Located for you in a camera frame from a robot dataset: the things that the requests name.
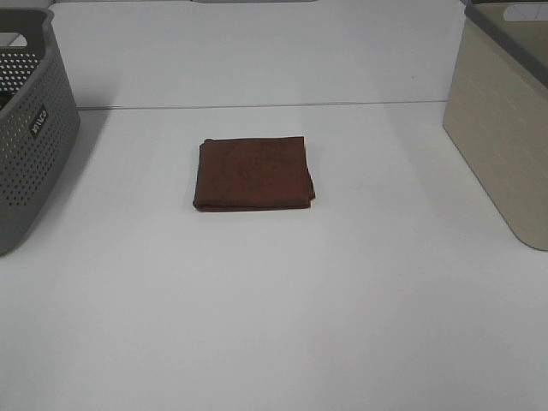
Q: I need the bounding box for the brown towel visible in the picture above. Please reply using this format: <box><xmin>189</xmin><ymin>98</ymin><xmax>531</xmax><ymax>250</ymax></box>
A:
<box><xmin>193</xmin><ymin>136</ymin><xmax>315</xmax><ymax>212</ymax></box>

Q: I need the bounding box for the grey perforated plastic basket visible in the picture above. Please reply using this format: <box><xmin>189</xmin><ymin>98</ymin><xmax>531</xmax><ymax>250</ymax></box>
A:
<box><xmin>1</xmin><ymin>8</ymin><xmax>80</xmax><ymax>254</ymax></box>

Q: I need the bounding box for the beige plastic basket grey rim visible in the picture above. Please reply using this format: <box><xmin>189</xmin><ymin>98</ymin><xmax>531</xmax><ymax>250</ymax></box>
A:
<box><xmin>443</xmin><ymin>1</ymin><xmax>547</xmax><ymax>251</ymax></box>

